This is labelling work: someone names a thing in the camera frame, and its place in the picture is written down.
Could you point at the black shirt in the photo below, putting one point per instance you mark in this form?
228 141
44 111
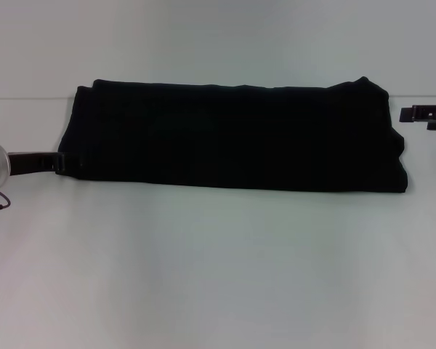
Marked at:
240 138

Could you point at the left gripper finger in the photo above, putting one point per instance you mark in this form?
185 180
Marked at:
69 163

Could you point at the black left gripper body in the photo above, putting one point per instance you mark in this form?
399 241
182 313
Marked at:
32 163

